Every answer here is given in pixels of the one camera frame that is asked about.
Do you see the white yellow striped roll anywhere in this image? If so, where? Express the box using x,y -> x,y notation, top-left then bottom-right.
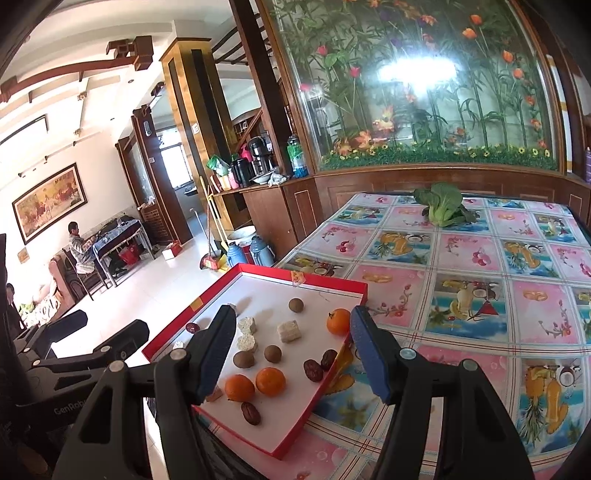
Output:
551,55 -> 573,174

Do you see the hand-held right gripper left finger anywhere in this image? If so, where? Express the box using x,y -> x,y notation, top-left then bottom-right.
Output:
62,305 -> 238,480

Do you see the black coffee maker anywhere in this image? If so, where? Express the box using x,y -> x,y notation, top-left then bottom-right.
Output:
248,137 -> 273,178

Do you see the green bok choy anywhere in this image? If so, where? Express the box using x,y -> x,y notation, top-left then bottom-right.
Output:
413,182 -> 478,228

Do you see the yellow handled broom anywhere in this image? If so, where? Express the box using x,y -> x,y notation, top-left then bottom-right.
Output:
199,178 -> 229,272

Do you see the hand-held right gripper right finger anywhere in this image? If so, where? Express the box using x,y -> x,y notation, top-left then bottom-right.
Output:
349,305 -> 539,480

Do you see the wooden partition cabinet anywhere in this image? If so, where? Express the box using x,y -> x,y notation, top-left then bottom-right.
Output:
240,159 -> 591,268

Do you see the wooden sofa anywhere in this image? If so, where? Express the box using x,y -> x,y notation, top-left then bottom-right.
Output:
18,254 -> 81,324

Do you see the black kettle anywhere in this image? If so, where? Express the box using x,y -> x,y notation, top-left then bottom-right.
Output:
230,158 -> 252,188

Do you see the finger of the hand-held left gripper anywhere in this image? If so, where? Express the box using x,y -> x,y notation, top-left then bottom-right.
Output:
34,319 -> 151,370
16,310 -> 88,354

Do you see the green label water bottle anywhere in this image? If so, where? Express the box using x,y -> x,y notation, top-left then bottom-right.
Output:
286,134 -> 310,178

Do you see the framed wall painting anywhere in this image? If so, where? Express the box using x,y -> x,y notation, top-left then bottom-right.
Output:
11,162 -> 88,245

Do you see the glass partition with artificial flowers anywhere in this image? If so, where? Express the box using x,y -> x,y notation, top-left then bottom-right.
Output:
256,0 -> 566,174

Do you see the red cardboard box lid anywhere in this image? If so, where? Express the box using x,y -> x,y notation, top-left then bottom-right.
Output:
142,263 -> 369,461

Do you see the dining table with dark cloth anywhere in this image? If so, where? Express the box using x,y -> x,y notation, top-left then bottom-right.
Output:
92,218 -> 155,287

